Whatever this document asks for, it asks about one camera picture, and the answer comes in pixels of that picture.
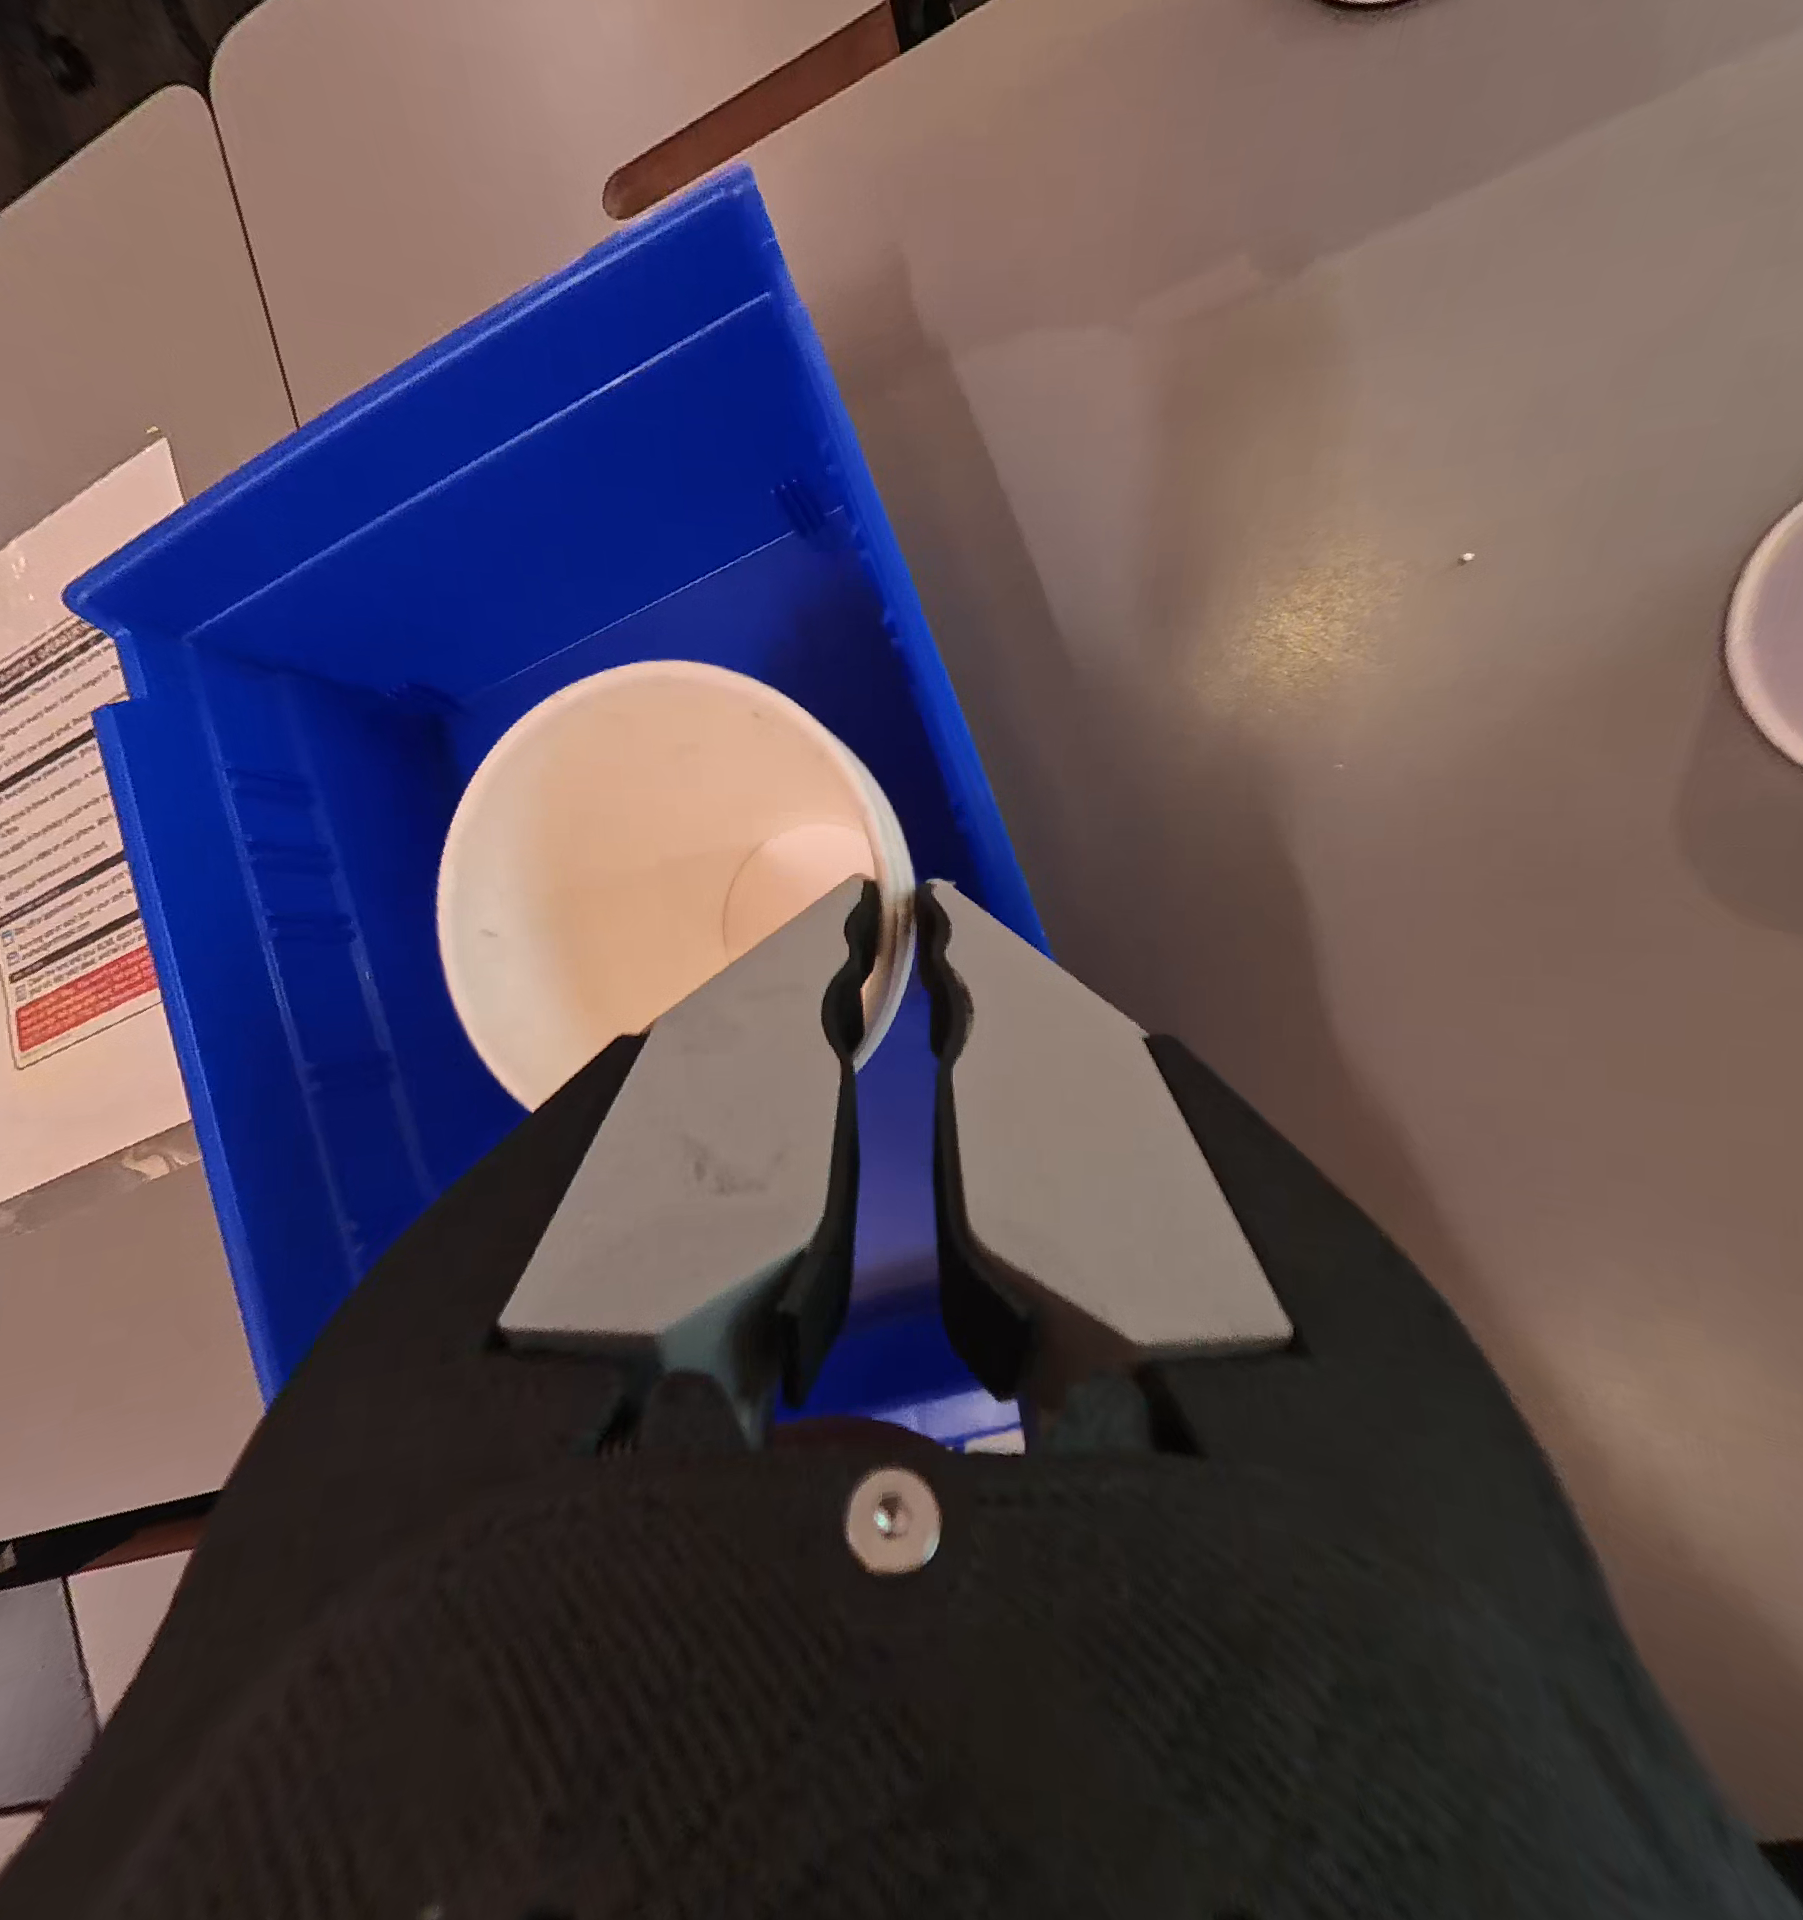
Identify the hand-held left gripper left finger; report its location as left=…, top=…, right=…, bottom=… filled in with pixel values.
left=495, top=877, right=881, bottom=1442

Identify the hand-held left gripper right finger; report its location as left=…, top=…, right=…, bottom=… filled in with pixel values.
left=915, top=878, right=1295, bottom=1412

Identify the blue plastic bin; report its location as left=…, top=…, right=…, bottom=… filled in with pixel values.
left=64, top=162, right=1055, bottom=1456

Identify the white taped notice sheet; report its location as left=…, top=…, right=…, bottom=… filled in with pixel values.
left=0, top=434, right=197, bottom=1213

